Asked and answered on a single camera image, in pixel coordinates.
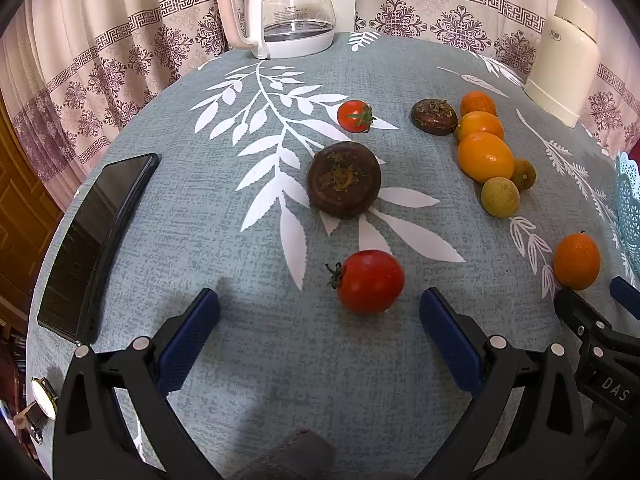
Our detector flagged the light blue plastic lattice basket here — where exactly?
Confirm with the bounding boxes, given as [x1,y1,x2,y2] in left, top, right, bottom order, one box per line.
[615,150,640,276]

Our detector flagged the large red tomato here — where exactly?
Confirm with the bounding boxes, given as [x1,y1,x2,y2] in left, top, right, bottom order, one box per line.
[326,250,406,315]

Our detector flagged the large yellow-orange kumquat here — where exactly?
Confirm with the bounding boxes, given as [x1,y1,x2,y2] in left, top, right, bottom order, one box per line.
[457,131,515,184]

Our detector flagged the cream thermos flask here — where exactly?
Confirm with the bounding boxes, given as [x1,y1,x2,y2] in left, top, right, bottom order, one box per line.
[523,0,601,128]

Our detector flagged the small round orange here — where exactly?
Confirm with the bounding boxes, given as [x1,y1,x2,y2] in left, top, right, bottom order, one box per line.
[459,91,497,118]
[456,111,505,143]

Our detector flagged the cream curtain with purple pattern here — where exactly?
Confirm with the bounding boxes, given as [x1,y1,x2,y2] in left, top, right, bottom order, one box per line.
[0,0,640,211]

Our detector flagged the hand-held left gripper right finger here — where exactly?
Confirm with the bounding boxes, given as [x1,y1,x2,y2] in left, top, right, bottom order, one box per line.
[419,287,586,480]

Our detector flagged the grey cloth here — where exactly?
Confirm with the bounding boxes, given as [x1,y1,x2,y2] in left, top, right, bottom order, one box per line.
[235,428,337,480]

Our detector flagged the brown wooden door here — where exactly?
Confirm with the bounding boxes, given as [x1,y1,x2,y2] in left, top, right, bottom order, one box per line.
[0,95,63,331]

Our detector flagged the glass kettle with white handle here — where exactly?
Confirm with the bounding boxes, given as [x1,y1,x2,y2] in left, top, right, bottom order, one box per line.
[216,0,336,60]

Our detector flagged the small red cherry tomato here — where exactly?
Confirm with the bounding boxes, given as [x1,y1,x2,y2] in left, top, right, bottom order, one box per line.
[336,100,376,134]

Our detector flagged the wristwatch with brown strap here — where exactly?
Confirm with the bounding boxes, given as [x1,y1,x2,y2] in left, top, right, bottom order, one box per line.
[14,376,60,445]

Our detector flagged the large brown water chestnut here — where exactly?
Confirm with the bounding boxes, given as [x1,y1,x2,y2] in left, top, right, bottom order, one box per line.
[307,142,382,220]

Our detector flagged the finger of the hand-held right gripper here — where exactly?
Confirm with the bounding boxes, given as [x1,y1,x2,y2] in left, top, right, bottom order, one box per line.
[553,286,613,348]
[609,276,640,322]

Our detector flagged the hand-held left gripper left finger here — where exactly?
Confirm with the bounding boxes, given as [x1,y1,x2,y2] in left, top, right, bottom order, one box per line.
[52,287,221,480]

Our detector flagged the small brown water chestnut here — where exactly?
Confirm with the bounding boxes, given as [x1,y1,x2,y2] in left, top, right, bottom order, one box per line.
[411,99,458,137]

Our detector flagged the brown-green longan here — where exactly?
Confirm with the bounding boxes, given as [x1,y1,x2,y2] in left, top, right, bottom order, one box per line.
[510,158,537,192]
[481,176,521,219]

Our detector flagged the grey-blue leaf print tablecloth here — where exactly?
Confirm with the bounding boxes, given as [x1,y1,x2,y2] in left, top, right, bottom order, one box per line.
[27,30,640,480]

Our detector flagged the black smartphone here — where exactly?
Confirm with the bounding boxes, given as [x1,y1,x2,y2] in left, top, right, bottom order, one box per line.
[37,153,160,346]

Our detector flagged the orange with stem nub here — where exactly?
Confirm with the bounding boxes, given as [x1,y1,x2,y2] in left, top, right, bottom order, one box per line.
[553,230,601,291]

